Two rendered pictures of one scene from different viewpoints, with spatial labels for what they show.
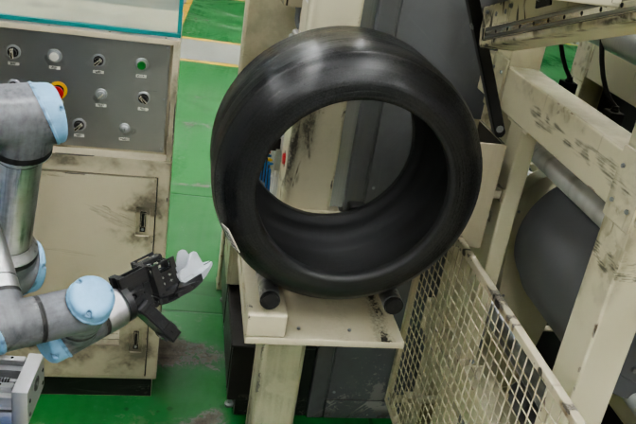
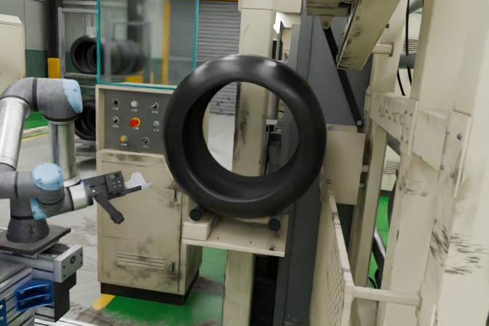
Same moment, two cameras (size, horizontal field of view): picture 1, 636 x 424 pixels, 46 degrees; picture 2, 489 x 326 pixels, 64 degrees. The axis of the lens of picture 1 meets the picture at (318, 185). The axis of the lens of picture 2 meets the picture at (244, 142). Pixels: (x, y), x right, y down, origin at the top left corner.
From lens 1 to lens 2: 66 cm
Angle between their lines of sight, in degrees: 22
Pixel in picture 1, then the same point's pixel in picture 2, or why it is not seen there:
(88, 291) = (44, 169)
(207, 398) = (215, 312)
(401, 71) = (260, 65)
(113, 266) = (160, 221)
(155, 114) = not seen: hidden behind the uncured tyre
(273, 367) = (233, 282)
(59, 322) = (24, 184)
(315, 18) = not seen: hidden behind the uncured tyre
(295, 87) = (198, 76)
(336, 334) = (240, 244)
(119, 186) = (163, 174)
